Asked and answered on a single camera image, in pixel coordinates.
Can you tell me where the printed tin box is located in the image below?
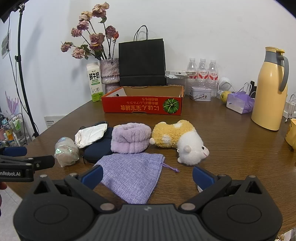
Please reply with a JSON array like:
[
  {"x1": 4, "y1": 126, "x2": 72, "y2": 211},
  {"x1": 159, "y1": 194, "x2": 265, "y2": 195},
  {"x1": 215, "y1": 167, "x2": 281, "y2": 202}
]
[{"x1": 190, "y1": 86, "x2": 212, "y2": 102}]

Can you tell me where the white power strip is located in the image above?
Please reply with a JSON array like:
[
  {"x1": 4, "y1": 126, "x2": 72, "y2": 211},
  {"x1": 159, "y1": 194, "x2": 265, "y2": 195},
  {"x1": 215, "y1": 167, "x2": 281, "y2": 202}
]
[{"x1": 283, "y1": 92, "x2": 296, "y2": 119}]

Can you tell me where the white flat carton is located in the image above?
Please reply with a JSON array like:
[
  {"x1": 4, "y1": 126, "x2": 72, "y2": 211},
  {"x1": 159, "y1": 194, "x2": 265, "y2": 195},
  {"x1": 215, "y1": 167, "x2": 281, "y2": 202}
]
[{"x1": 44, "y1": 115, "x2": 66, "y2": 129}]

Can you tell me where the black light stand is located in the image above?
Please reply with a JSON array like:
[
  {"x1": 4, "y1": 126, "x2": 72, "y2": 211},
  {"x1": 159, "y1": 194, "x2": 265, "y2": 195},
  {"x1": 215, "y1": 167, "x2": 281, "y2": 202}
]
[{"x1": 14, "y1": 2, "x2": 40, "y2": 145}]

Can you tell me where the yellow mug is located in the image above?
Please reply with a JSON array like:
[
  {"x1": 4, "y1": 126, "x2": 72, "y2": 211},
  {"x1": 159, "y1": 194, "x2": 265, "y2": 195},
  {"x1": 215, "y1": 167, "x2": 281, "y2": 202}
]
[{"x1": 284, "y1": 118, "x2": 296, "y2": 151}]

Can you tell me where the white flat packet box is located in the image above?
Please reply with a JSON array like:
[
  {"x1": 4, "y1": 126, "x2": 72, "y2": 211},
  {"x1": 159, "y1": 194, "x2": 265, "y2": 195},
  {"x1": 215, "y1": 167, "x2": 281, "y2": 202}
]
[{"x1": 165, "y1": 70, "x2": 199, "y2": 79}]

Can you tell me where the iridescent bundle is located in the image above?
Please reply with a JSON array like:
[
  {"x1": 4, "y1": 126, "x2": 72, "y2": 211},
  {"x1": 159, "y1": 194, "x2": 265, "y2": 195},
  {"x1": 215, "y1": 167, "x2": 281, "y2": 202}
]
[{"x1": 54, "y1": 137, "x2": 79, "y2": 167}]

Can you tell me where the black paper bag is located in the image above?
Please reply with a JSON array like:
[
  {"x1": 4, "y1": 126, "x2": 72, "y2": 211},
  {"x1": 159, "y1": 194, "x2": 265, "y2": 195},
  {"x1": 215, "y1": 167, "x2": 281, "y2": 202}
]
[{"x1": 118, "y1": 25, "x2": 166, "y2": 87}]

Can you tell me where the black softbox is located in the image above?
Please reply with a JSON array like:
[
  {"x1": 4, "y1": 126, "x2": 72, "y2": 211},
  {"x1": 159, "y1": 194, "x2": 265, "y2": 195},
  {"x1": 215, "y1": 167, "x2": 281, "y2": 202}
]
[{"x1": 0, "y1": 0, "x2": 26, "y2": 24}]

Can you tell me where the purple coral ornament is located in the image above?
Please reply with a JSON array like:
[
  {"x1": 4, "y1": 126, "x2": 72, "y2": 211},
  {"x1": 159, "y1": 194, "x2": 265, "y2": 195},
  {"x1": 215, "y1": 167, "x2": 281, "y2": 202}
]
[{"x1": 5, "y1": 91, "x2": 20, "y2": 115}]

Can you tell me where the yellow thermos jug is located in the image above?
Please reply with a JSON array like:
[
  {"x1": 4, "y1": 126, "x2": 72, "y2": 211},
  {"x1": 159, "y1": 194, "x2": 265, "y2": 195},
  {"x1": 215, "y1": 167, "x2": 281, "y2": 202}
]
[{"x1": 251, "y1": 47, "x2": 289, "y2": 131}]

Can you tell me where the wall picture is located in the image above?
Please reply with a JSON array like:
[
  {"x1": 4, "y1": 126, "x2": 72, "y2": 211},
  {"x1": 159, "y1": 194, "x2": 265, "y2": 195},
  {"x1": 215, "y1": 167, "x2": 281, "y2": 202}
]
[{"x1": 1, "y1": 30, "x2": 11, "y2": 59}]

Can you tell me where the clear plastic grain container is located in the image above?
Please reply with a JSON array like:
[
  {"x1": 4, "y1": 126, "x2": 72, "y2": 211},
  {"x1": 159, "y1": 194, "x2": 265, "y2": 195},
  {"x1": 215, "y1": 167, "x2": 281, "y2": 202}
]
[{"x1": 166, "y1": 77, "x2": 186, "y2": 87}]

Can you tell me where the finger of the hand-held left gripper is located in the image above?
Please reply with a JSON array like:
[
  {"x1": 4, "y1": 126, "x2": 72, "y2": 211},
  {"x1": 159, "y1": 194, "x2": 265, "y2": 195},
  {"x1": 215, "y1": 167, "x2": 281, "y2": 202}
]
[
  {"x1": 0, "y1": 146, "x2": 27, "y2": 157},
  {"x1": 0, "y1": 155, "x2": 55, "y2": 171}
]

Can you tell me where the white green milk carton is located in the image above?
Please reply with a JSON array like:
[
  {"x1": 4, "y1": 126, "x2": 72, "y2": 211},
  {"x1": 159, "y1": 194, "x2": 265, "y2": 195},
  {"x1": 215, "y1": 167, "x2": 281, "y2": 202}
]
[{"x1": 86, "y1": 62, "x2": 104, "y2": 103}]

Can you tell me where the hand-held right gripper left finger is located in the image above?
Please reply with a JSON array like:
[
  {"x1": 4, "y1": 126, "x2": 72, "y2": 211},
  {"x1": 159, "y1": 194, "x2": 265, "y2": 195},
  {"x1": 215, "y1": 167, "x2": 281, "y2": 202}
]
[{"x1": 33, "y1": 165, "x2": 117, "y2": 214}]

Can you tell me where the white round device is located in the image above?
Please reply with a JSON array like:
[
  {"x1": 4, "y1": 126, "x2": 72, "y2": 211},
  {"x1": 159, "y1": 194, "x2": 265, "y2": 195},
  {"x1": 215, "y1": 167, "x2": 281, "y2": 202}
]
[{"x1": 218, "y1": 77, "x2": 232, "y2": 92}]

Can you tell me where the wire shelf rack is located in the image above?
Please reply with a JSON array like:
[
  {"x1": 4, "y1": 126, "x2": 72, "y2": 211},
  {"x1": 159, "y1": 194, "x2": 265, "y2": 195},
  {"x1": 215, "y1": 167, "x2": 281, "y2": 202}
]
[{"x1": 0, "y1": 113, "x2": 26, "y2": 149}]

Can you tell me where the purple drawstring pouch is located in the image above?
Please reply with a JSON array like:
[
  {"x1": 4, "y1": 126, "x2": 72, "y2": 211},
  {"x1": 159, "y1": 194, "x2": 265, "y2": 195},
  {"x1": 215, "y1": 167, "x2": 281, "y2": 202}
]
[{"x1": 94, "y1": 152, "x2": 179, "y2": 204}]

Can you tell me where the purple tissue pack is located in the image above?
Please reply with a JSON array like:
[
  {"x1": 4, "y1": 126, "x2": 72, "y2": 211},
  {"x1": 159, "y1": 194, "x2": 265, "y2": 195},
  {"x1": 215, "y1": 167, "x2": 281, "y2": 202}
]
[{"x1": 226, "y1": 91, "x2": 255, "y2": 114}]

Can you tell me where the white tissue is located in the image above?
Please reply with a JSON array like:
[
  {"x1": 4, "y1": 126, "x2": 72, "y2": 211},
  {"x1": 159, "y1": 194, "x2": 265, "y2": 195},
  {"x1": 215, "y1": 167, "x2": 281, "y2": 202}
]
[{"x1": 75, "y1": 123, "x2": 108, "y2": 149}]

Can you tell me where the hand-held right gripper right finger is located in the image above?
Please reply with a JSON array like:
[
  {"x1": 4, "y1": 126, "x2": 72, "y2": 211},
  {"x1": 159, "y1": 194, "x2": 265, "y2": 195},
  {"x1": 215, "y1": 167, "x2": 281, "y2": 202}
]
[{"x1": 180, "y1": 165, "x2": 263, "y2": 214}]

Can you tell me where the red cardboard box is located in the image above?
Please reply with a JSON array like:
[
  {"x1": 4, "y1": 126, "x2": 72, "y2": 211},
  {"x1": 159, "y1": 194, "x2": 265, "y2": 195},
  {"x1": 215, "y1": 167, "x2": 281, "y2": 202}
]
[{"x1": 101, "y1": 85, "x2": 185, "y2": 115}]

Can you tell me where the navy zip pouch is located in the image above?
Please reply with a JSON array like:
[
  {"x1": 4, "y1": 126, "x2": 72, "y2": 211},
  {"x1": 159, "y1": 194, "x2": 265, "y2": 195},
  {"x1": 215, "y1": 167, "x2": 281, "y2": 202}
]
[{"x1": 82, "y1": 127, "x2": 114, "y2": 164}]

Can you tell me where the yellow white plush toy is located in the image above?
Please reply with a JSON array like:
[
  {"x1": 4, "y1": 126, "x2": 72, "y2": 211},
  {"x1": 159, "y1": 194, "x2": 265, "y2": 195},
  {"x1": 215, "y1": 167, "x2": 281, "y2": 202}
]
[{"x1": 149, "y1": 120, "x2": 210, "y2": 166}]

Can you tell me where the white cable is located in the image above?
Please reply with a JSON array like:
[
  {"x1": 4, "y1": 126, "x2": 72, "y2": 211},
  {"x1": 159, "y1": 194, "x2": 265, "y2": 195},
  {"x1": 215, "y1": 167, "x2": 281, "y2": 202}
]
[{"x1": 231, "y1": 82, "x2": 257, "y2": 99}]

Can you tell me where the purple fluffy band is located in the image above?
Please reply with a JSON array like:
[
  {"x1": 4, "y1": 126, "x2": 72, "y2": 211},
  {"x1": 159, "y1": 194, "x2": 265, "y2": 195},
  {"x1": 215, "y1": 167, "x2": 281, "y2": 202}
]
[{"x1": 111, "y1": 123, "x2": 152, "y2": 154}]

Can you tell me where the dried rose bouquet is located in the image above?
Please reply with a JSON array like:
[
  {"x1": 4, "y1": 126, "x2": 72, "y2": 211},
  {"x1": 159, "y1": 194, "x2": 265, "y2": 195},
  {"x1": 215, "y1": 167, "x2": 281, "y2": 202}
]
[{"x1": 60, "y1": 2, "x2": 119, "y2": 61}]

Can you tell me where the clear water bottle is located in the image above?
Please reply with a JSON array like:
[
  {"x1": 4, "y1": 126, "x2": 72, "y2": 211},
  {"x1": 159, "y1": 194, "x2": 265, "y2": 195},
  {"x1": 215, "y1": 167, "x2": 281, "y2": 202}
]
[
  {"x1": 198, "y1": 58, "x2": 208, "y2": 88},
  {"x1": 186, "y1": 58, "x2": 199, "y2": 86},
  {"x1": 207, "y1": 60, "x2": 219, "y2": 98}
]

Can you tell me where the purple textured vase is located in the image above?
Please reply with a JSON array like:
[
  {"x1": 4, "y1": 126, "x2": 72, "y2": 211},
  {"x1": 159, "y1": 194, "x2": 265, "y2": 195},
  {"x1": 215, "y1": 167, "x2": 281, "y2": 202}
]
[{"x1": 100, "y1": 58, "x2": 121, "y2": 93}]

